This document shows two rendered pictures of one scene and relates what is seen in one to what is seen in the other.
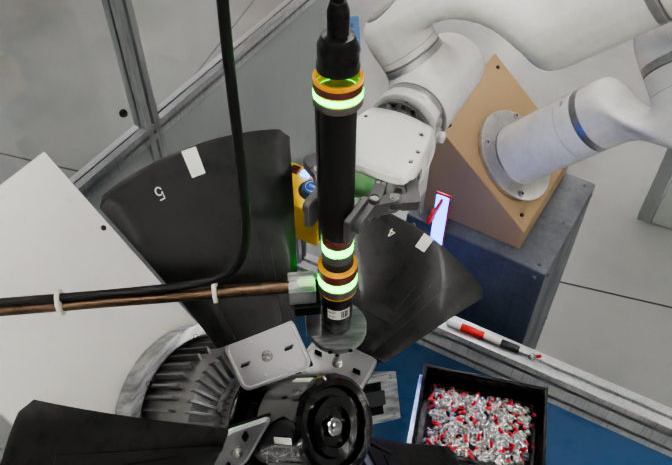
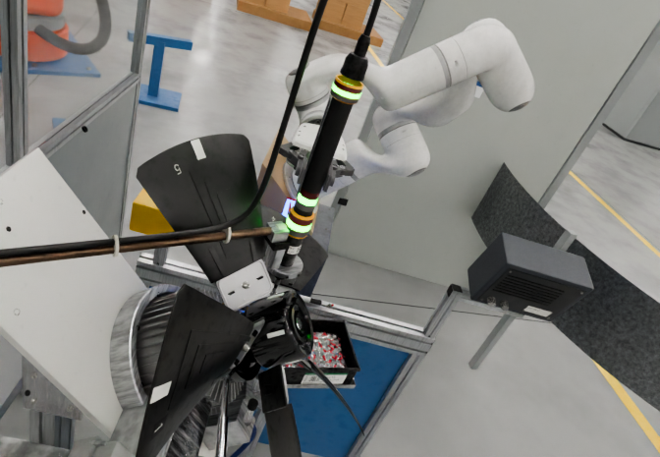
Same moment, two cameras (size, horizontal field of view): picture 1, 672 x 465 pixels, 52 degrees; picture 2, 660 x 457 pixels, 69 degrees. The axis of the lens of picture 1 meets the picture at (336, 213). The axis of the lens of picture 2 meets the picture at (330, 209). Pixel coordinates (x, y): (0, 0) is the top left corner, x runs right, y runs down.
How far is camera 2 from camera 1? 0.43 m
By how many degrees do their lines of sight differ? 33
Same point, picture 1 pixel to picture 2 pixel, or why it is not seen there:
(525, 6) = (385, 73)
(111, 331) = (98, 292)
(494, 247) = not seen: hidden behind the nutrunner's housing
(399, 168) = (340, 151)
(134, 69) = (20, 116)
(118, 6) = (19, 62)
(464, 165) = (278, 191)
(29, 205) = (33, 187)
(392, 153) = not seen: hidden behind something
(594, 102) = (356, 150)
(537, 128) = not seen: hidden behind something
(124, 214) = (152, 183)
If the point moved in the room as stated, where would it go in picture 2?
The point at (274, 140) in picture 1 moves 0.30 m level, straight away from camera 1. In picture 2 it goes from (243, 141) to (185, 70)
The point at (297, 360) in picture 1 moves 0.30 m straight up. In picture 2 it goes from (264, 286) to (316, 137)
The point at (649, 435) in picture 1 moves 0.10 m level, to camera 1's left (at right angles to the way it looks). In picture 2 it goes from (394, 340) to (368, 346)
